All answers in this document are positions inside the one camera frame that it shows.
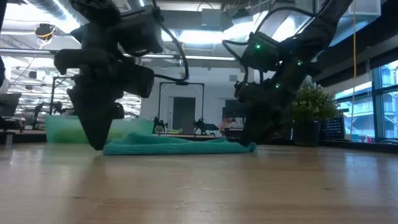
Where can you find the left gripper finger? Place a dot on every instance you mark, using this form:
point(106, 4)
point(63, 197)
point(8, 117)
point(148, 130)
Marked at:
point(96, 124)

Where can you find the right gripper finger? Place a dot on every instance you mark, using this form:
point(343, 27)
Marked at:
point(259, 132)

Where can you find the lime green microfiber towel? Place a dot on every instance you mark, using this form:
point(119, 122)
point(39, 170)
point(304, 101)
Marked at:
point(66, 137)

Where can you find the teal microfiber towel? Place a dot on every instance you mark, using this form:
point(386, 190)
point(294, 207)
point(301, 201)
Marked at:
point(174, 146)

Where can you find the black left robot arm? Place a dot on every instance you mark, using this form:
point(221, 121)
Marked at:
point(136, 31)

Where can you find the black background robot arm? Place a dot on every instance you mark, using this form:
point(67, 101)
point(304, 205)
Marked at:
point(203, 126)
point(160, 124)

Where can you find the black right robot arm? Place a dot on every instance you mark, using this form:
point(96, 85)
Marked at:
point(311, 34)

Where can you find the translucent teal plastic basket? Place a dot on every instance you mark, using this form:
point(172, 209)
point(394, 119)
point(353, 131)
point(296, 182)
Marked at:
point(62, 124)

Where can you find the person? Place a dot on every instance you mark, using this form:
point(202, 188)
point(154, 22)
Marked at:
point(227, 124)

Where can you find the black shelf cart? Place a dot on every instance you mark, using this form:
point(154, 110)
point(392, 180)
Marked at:
point(231, 109)

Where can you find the potted green plant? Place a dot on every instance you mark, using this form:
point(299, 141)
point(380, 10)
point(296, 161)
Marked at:
point(314, 105)

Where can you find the black perforated crate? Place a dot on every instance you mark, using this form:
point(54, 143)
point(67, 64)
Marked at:
point(332, 127)

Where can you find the wooden background table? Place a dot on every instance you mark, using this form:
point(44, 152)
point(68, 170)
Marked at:
point(186, 136)

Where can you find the grey door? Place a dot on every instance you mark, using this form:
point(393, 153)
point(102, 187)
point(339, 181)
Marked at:
point(183, 112)

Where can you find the dark computer monitor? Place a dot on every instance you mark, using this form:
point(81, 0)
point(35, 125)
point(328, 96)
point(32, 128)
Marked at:
point(9, 104)

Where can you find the black gantry frame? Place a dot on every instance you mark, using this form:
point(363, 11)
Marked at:
point(182, 83)
point(53, 93)

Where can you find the black ceiling dome camera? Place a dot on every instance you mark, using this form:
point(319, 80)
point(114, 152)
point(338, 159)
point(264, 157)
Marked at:
point(45, 31)

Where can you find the small white post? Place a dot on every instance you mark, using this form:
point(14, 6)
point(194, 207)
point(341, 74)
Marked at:
point(8, 140)

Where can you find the black aluminium table frame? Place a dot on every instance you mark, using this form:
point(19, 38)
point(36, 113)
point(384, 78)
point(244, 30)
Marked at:
point(373, 147)

